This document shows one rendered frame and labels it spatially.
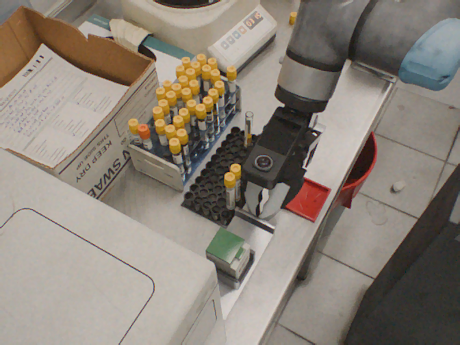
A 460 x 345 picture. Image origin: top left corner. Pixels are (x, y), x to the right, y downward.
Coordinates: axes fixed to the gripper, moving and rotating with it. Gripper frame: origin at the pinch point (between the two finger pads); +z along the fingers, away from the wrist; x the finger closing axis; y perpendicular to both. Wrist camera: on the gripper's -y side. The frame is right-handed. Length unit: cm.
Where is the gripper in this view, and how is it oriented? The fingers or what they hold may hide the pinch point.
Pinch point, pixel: (257, 218)
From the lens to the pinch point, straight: 68.6
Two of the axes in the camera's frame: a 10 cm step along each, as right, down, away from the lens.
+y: 4.4, -3.7, 8.2
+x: -8.7, -4.1, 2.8
